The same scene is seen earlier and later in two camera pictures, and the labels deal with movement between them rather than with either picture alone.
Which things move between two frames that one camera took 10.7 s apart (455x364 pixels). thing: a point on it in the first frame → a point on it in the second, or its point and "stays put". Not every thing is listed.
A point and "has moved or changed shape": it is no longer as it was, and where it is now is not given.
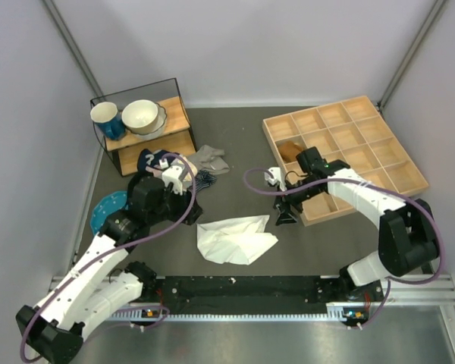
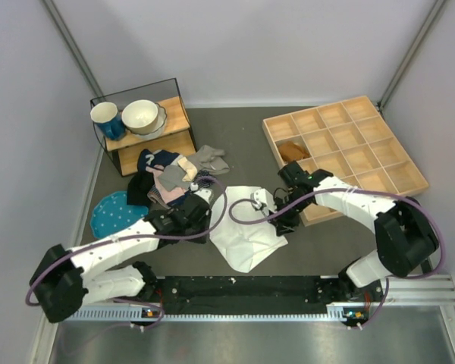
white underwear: x=240 y=240 has moved or changed shape
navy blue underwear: x=146 y=158 stays put
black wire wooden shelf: x=176 y=137 stays put
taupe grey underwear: x=211 y=160 stays put
